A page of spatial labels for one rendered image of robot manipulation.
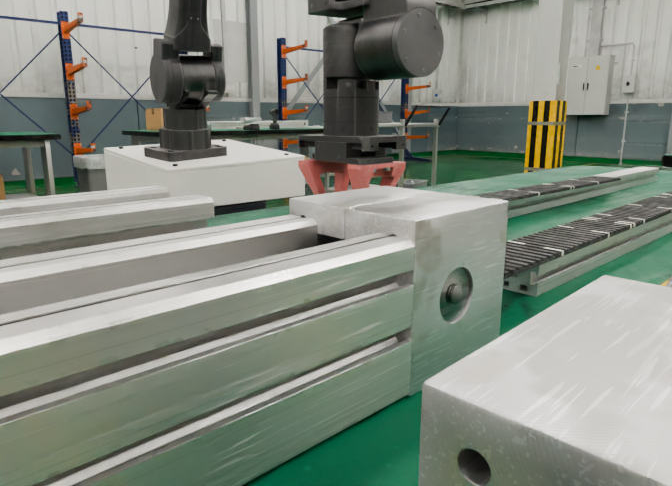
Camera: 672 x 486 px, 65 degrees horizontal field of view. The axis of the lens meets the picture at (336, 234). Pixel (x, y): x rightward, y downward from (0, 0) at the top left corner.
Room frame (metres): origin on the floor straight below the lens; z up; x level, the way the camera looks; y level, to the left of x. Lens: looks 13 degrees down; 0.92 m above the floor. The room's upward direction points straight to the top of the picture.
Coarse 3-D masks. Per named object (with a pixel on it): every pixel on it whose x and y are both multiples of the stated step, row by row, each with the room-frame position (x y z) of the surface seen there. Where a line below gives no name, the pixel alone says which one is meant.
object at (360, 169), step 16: (320, 144) 0.54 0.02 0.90; (336, 144) 0.53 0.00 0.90; (320, 160) 0.54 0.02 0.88; (336, 160) 0.53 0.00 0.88; (352, 160) 0.51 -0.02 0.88; (368, 160) 0.51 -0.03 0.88; (384, 160) 0.52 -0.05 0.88; (352, 176) 0.51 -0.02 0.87; (368, 176) 0.51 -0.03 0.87; (384, 176) 0.55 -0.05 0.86; (400, 176) 0.55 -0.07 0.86
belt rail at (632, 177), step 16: (608, 176) 1.03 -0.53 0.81; (624, 176) 1.06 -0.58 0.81; (640, 176) 1.13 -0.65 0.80; (656, 176) 1.20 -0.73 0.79; (560, 192) 0.87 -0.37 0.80; (576, 192) 0.92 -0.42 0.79; (592, 192) 0.96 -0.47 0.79; (608, 192) 1.01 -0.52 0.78; (512, 208) 0.77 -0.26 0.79; (528, 208) 0.79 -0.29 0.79; (544, 208) 0.83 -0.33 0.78
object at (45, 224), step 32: (96, 192) 0.42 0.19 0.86; (128, 192) 0.42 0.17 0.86; (160, 192) 0.44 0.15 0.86; (0, 224) 0.30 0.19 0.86; (32, 224) 0.31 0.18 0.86; (64, 224) 0.32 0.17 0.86; (96, 224) 0.33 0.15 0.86; (128, 224) 0.35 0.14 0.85; (160, 224) 0.36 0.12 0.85; (192, 224) 0.39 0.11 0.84; (0, 256) 0.31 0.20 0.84
